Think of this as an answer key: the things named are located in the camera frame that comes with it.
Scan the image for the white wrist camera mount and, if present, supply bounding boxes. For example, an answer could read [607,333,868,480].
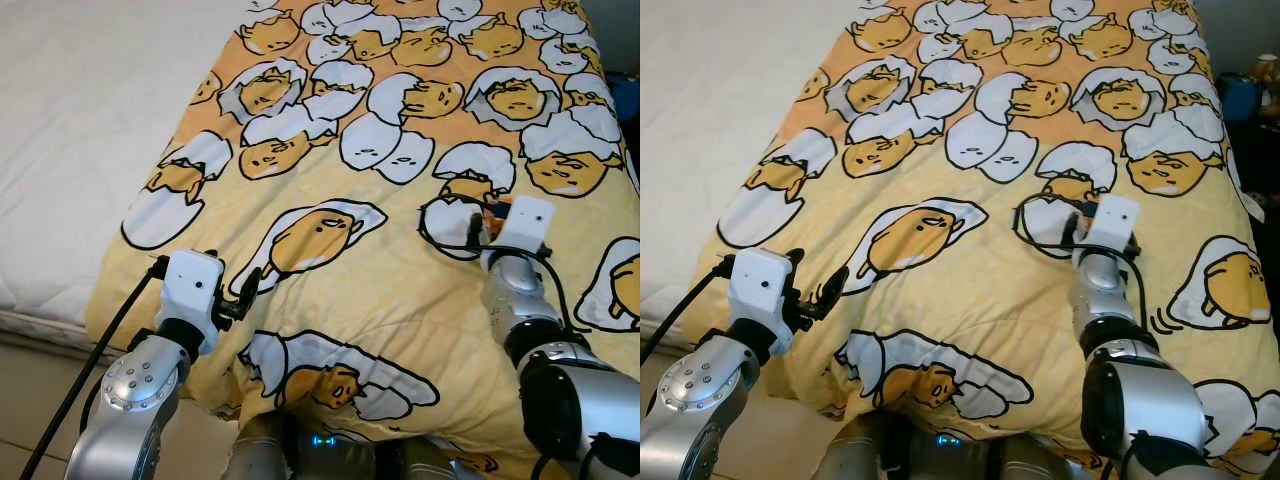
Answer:
[155,250,226,356]
[1085,194,1141,259]
[493,196,556,263]
[727,248,798,356]

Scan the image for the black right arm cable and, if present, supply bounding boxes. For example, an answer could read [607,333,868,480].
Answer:
[1095,243,1153,336]
[500,245,576,341]

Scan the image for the white mattress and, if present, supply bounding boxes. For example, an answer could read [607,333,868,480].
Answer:
[0,0,251,346]
[640,0,871,326]

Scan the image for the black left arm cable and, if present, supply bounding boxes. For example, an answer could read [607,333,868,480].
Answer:
[640,255,736,366]
[18,255,171,480]

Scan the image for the yellow cartoon egg blanket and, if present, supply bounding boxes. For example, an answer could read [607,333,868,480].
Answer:
[85,0,641,476]
[700,0,1280,476]

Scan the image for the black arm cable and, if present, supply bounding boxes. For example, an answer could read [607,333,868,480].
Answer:
[640,255,736,366]
[500,245,576,341]
[18,255,171,480]
[1095,243,1153,336]

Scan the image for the blue object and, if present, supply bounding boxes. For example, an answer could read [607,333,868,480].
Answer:
[1218,70,1263,126]

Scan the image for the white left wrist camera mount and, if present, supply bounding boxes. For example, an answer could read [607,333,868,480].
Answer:
[155,250,226,356]
[727,248,798,356]

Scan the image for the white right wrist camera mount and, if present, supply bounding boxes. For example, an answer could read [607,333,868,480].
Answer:
[493,196,556,263]
[1085,194,1141,259]

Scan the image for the black wire loop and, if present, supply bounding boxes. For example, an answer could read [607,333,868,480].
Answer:
[1012,193,1086,261]
[417,195,491,263]

